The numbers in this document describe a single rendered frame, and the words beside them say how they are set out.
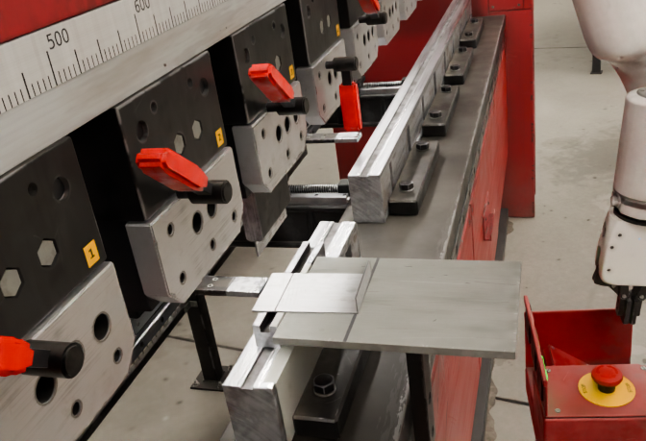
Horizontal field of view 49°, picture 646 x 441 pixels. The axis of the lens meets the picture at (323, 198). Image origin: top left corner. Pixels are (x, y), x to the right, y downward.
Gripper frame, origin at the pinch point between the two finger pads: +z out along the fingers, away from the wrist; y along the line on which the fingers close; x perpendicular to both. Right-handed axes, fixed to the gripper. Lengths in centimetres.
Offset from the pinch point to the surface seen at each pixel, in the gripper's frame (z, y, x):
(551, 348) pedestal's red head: 10.2, -9.2, 3.4
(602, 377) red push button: 3.9, -5.5, -10.9
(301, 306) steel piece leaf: -12.2, -43.4, -20.1
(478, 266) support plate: -13.8, -22.5, -12.9
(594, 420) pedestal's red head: 7.6, -6.9, -15.0
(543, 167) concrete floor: 82, 31, 245
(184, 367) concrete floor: 94, -109, 97
